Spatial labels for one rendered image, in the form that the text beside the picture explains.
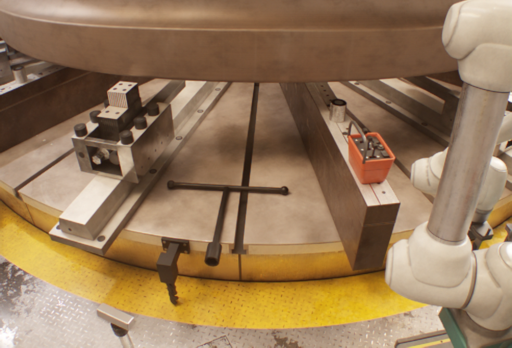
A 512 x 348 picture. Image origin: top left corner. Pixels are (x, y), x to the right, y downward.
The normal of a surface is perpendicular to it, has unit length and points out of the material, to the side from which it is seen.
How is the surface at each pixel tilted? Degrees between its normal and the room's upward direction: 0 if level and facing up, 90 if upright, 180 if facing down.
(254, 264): 90
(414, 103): 72
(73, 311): 0
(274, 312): 0
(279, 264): 90
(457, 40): 98
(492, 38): 84
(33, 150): 0
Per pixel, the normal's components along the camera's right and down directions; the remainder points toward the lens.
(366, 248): 0.12, 0.57
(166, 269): -0.14, 0.57
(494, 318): -0.47, 0.55
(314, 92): 0.00, -0.82
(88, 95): 0.79, 0.35
